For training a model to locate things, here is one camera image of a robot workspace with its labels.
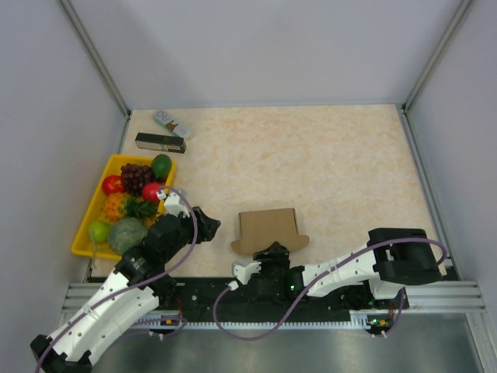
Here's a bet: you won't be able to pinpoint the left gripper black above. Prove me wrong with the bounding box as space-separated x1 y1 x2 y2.
162 206 220 261

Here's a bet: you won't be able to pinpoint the brown cardboard paper box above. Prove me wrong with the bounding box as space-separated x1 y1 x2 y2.
231 207 310 256

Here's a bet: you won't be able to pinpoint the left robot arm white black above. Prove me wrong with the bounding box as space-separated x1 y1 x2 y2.
30 207 221 372

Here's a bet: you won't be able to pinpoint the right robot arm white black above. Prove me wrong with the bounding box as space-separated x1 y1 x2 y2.
242 228 448 308

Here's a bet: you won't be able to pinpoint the black rectangular box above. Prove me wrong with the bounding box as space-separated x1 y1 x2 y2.
135 132 186 154

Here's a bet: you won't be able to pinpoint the teal white snack box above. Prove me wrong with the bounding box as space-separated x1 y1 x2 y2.
153 110 193 140

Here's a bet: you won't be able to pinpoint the red toy tomato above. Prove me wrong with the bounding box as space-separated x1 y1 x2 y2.
141 182 162 204

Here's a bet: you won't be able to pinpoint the green toy lime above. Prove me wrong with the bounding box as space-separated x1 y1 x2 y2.
151 154 172 180

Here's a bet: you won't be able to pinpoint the green toy melon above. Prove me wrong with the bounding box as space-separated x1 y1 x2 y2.
107 218 148 255

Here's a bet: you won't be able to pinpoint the purple toy grapes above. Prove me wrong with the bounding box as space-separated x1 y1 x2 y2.
120 163 155 197

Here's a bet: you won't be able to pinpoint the orange toy pineapple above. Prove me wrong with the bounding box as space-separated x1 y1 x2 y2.
102 193 158 223

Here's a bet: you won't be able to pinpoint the red toy apple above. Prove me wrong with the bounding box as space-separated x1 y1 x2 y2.
101 175 126 195

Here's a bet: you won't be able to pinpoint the green toy pear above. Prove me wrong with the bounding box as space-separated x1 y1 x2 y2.
89 220 112 245

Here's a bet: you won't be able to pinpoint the yellow plastic tray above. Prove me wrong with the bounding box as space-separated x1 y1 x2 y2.
71 154 153 260

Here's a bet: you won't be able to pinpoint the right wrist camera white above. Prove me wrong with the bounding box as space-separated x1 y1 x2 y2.
228 261 262 291

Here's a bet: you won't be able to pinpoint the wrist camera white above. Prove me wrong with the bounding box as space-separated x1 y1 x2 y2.
156 190 190 218
228 261 262 291

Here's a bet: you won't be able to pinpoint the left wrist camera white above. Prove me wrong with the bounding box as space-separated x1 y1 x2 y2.
156 190 190 218

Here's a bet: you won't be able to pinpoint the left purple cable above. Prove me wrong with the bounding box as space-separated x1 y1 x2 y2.
33 185 201 373

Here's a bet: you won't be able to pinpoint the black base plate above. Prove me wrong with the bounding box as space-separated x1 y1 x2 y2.
153 274 400 324

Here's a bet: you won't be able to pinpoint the grey cable duct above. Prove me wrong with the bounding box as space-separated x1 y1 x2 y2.
131 313 393 333

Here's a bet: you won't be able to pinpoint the aluminium frame rail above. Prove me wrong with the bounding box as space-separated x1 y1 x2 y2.
61 281 486 315

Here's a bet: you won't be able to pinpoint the left frame post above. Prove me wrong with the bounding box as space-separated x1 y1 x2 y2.
57 0 131 120

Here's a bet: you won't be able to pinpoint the frame post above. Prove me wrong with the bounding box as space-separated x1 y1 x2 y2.
57 0 131 120
401 0 475 113

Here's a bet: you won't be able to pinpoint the right frame post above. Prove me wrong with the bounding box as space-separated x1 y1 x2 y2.
401 0 475 113

